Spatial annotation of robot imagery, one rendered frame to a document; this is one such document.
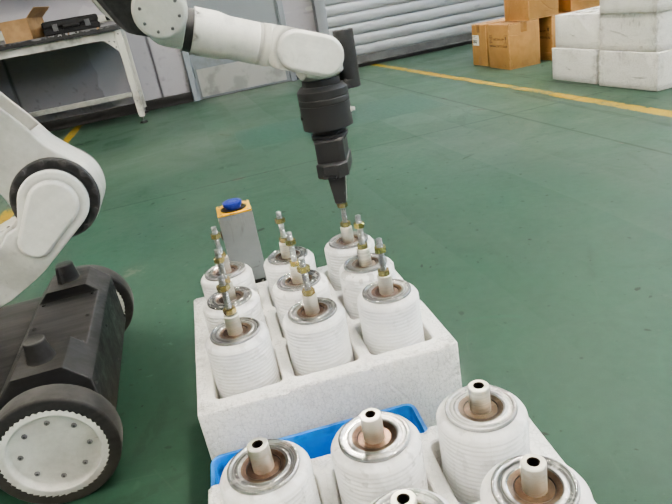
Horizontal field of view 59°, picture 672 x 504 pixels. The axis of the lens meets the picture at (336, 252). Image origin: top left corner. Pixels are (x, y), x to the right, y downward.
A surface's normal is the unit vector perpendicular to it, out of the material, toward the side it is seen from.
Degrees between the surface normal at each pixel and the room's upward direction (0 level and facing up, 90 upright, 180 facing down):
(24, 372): 0
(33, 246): 90
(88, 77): 90
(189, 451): 0
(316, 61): 90
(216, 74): 90
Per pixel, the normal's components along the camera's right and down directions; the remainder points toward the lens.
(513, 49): 0.25, 0.34
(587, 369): -0.17, -0.91
